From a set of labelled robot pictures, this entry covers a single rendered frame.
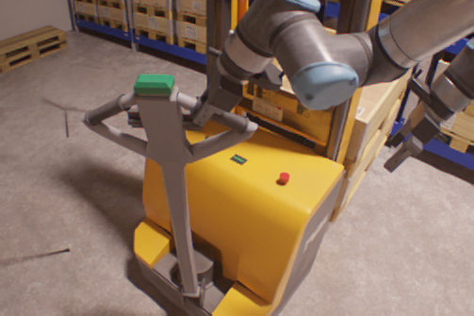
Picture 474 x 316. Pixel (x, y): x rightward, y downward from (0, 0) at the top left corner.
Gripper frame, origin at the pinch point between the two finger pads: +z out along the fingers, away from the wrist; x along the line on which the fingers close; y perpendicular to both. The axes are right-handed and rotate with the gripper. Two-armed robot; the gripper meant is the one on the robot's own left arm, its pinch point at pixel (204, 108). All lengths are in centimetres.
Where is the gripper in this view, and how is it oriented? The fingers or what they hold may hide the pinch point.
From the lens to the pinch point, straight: 71.5
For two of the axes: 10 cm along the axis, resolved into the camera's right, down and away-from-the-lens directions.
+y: -8.6, -3.5, -3.6
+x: -0.6, 7.9, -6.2
